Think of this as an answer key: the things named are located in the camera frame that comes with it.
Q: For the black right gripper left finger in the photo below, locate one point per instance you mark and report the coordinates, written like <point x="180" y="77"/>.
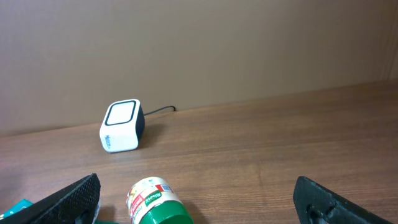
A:
<point x="76" y="203"/>

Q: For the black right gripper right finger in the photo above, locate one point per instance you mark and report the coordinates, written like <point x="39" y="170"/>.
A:
<point x="316" y="204"/>

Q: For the green 3M gloves package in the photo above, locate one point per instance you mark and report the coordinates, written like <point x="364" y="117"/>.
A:
<point x="25" y="203"/>

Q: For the green lid spice jar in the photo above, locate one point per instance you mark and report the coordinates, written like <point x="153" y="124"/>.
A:
<point x="152" y="201"/>

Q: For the white barcode scanner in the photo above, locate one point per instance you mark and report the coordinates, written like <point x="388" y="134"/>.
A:
<point x="123" y="126"/>

